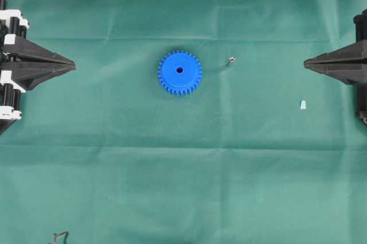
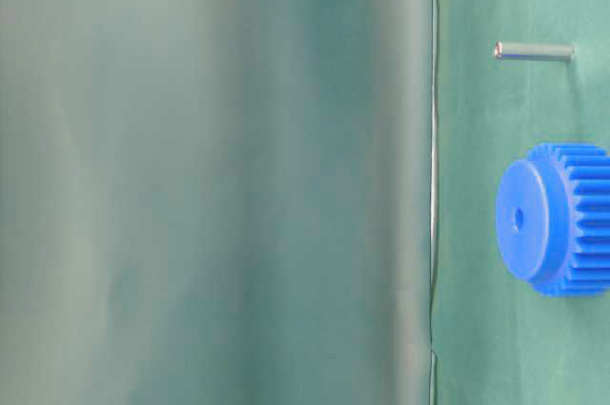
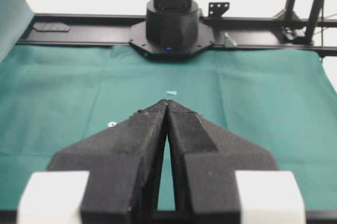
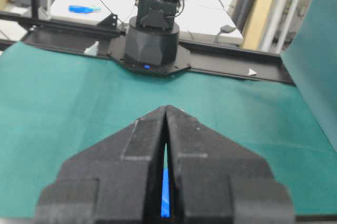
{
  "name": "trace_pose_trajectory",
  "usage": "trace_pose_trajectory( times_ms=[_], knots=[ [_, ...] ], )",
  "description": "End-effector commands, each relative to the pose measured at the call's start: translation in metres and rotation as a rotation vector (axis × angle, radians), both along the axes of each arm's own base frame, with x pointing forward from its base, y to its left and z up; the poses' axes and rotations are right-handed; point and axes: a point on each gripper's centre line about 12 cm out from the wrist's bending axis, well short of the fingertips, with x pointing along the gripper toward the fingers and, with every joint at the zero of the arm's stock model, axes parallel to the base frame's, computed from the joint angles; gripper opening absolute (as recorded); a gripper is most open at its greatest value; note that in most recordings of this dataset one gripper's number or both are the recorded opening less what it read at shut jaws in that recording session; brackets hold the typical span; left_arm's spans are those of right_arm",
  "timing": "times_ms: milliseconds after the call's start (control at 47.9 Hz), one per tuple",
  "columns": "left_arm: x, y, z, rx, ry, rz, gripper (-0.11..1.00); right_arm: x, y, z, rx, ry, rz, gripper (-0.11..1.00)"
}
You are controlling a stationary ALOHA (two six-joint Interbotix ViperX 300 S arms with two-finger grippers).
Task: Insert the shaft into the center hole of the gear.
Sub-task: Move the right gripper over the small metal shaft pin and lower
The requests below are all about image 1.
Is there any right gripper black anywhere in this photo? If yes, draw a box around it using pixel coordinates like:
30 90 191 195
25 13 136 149
303 9 367 126

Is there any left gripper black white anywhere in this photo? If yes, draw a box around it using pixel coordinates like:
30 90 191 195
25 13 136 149
1 10 76 133

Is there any blue plastic gear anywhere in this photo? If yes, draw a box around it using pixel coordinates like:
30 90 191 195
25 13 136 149
157 51 202 96

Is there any small metal shaft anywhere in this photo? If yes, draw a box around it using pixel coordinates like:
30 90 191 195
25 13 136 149
226 56 236 69

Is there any pale tape scrap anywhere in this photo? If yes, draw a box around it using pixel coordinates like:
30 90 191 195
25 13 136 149
300 100 307 110

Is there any green table cloth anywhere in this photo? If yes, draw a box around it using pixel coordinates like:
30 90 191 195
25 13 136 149
1 0 366 243

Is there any thin wire loop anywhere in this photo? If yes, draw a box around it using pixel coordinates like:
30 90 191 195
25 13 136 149
48 231 69 244

